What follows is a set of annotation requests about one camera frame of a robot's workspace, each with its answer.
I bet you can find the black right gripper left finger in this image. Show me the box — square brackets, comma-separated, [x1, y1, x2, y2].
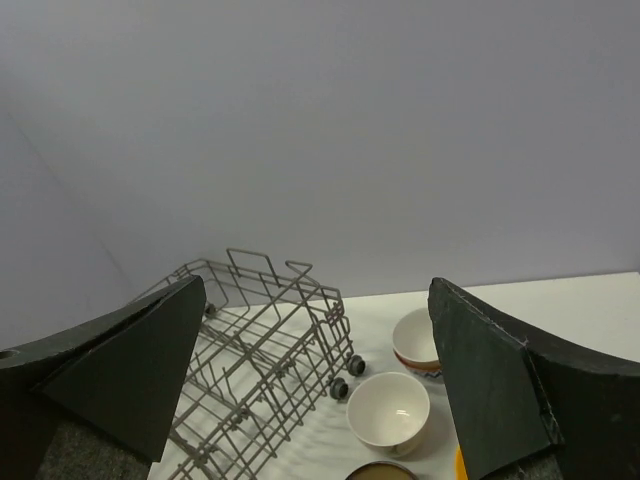
[1, 276, 206, 463]

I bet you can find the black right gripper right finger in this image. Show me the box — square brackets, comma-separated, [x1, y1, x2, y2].
[428, 277, 639, 479]

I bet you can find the plain white bowl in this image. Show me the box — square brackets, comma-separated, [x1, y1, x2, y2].
[346, 372, 431, 458]

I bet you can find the brown ribbed bowl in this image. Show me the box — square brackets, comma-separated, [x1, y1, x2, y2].
[346, 461, 417, 480]

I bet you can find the yellow bowl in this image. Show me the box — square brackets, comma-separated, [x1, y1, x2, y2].
[454, 447, 468, 480]

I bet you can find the red blue patterned bowl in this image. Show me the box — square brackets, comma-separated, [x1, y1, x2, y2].
[394, 352, 444, 384]

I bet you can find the white bowl stacked top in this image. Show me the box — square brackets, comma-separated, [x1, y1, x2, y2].
[392, 308, 441, 373]

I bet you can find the grey wire dish rack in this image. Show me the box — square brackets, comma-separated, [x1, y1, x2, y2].
[151, 248, 366, 479]

